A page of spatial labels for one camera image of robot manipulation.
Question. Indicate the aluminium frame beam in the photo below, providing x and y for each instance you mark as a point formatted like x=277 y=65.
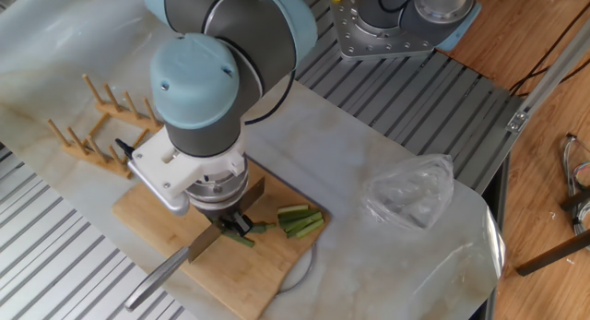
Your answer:
x=539 y=94

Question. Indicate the short dark garlic leaf piece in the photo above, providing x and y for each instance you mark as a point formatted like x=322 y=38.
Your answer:
x=260 y=228
x=239 y=239

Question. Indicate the dark wooden bar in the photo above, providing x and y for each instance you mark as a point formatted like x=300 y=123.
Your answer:
x=553 y=253

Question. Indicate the clear plastic bag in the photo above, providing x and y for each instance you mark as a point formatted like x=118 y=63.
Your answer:
x=410 y=195

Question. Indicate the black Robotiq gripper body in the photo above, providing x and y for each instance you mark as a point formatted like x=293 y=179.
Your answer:
x=221 y=214

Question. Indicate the wooden peg rack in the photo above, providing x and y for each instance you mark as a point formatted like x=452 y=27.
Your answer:
x=92 y=156

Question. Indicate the pale green garlic piece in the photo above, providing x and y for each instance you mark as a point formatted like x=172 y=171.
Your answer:
x=292 y=209
x=310 y=228

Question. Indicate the steel cleaver knife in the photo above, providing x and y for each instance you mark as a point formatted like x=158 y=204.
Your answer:
x=156 y=278

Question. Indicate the dark green garlic piece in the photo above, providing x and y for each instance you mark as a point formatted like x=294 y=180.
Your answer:
x=299 y=222
x=297 y=230
x=297 y=215

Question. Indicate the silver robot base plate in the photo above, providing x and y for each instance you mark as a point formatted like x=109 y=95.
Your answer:
x=350 y=34

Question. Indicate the bamboo cutting board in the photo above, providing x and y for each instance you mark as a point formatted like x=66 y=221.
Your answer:
x=258 y=274

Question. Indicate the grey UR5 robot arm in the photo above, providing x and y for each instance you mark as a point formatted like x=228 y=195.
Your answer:
x=198 y=80

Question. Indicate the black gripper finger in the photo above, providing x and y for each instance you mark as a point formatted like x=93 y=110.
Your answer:
x=225 y=224
x=242 y=224

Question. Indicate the marble pattern table mat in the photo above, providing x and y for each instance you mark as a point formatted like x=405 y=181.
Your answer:
x=345 y=140

